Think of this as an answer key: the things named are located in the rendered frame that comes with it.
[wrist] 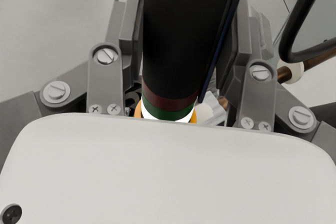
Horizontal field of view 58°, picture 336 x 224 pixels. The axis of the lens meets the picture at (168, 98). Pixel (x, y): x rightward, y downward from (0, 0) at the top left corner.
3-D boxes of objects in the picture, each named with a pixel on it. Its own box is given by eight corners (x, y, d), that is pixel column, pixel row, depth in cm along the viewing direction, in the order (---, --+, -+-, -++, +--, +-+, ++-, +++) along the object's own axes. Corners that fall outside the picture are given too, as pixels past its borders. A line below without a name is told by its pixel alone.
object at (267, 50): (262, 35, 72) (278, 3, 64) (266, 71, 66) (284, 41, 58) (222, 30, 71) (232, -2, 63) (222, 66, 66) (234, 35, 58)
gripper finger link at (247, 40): (215, 149, 13) (215, 31, 16) (290, 157, 13) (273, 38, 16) (236, 115, 10) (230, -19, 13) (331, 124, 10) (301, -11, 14)
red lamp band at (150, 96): (179, 55, 19) (182, 42, 18) (210, 96, 18) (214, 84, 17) (131, 75, 18) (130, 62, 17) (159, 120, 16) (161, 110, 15)
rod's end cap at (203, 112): (200, 108, 27) (204, 97, 25) (213, 127, 26) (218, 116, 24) (180, 118, 26) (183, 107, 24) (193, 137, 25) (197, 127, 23)
